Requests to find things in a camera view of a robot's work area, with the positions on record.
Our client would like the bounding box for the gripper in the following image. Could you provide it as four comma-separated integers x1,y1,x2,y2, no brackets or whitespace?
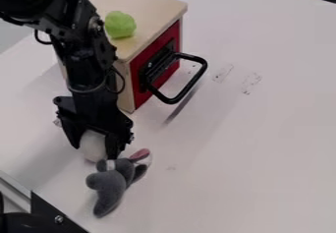
52,90,136,161

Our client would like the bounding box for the white ball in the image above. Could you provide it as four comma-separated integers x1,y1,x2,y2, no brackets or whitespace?
79,129,111,163

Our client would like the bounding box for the grey plush toy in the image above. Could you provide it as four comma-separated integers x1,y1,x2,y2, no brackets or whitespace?
84,147,154,218

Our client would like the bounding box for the green ball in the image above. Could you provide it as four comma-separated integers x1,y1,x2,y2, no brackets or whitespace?
103,10,139,40

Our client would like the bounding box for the drawer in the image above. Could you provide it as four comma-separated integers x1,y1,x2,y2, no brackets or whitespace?
128,19,209,111

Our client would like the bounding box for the cabinet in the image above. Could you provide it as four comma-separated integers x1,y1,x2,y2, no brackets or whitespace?
55,0,190,114

